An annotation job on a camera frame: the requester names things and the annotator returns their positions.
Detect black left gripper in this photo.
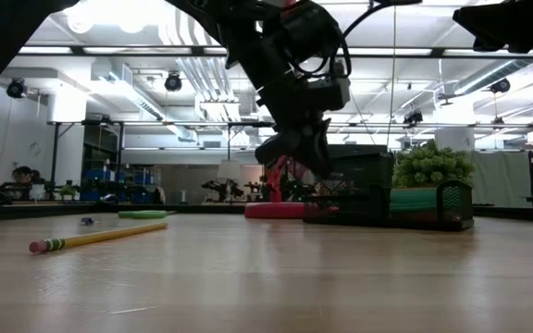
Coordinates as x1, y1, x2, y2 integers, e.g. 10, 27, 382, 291
254, 73, 335, 179

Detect green sticky note pad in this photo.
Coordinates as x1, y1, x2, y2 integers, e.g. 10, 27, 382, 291
389, 187, 439, 215

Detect black mesh desk organizer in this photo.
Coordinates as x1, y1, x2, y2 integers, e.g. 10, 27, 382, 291
303, 144, 475, 232

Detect black ceiling spotlight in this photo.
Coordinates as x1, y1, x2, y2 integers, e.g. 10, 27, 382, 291
164, 71, 183, 93
6, 78, 27, 100
403, 108, 425, 126
489, 77, 512, 94

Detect red desk lamp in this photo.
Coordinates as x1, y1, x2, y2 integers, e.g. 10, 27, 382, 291
243, 0, 307, 220

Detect white shade table lamp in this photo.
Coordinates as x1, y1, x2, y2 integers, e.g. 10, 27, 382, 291
217, 159, 244, 204

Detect green artificial plant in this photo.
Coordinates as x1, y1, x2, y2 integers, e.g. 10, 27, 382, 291
391, 141, 477, 190

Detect pale green curtain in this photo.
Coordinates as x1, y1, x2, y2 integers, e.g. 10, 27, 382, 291
472, 150, 533, 208

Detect blue storage bins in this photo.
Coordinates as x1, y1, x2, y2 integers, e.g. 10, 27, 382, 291
125, 166, 162, 204

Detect black shelving unit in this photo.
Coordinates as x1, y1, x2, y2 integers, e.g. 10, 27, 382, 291
82, 120, 125, 204

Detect yellow pencil pink eraser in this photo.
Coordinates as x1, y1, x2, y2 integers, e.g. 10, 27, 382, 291
29, 222, 169, 255

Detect white container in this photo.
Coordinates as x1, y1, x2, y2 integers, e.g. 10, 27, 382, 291
29, 183, 48, 202

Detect person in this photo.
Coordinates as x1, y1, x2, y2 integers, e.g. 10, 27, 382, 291
10, 165, 46, 187

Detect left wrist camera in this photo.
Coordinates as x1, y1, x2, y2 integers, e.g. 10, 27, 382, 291
315, 73, 352, 113

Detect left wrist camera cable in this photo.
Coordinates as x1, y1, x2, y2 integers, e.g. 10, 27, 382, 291
293, 0, 423, 80

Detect thin hanging cable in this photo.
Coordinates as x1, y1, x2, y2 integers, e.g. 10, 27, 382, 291
385, 5, 398, 148

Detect black aluminium rig frame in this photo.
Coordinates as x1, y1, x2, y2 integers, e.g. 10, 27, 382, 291
0, 202, 533, 224

